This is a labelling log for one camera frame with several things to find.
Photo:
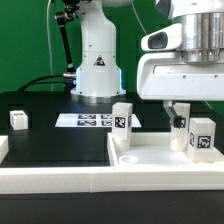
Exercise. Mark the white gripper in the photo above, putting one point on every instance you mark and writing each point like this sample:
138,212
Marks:
164,76

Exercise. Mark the white square table top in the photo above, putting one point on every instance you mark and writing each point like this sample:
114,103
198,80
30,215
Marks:
146,149

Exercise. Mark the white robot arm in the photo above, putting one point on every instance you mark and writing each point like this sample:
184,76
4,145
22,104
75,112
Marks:
183,61

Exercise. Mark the white marker tag sheet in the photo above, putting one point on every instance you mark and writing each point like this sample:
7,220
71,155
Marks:
76,120

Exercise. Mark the white U-shaped obstacle fence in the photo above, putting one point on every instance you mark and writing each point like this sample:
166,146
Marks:
197,176

